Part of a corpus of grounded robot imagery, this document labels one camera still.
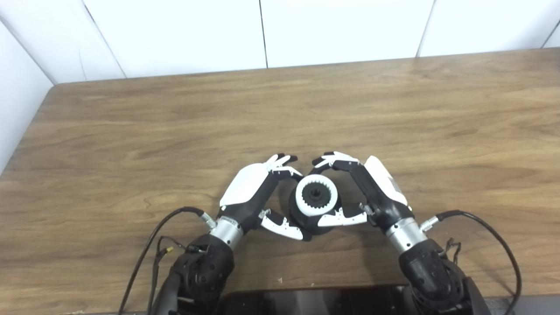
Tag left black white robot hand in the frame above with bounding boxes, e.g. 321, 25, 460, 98
219, 153, 313, 242

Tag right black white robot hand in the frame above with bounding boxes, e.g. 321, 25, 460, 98
311, 151, 414, 228

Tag white plastic ring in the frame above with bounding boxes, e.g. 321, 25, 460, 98
295, 174, 339, 217

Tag round black plastic part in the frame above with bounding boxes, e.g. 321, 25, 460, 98
288, 175, 346, 236

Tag black robot torso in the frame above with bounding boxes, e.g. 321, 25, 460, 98
219, 285, 414, 315

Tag thin right arm wires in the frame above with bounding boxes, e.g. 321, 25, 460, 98
440, 238, 462, 265

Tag thin arm wires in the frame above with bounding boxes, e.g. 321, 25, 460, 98
147, 236, 206, 315
440, 238, 462, 265

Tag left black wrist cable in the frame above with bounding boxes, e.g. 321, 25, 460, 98
118, 207, 217, 315

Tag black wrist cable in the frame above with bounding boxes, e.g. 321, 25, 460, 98
118, 207, 217, 315
420, 210, 522, 315

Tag thin left arm wires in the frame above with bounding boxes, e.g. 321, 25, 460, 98
147, 236, 206, 315

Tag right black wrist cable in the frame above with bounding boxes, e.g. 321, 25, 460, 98
420, 210, 522, 315

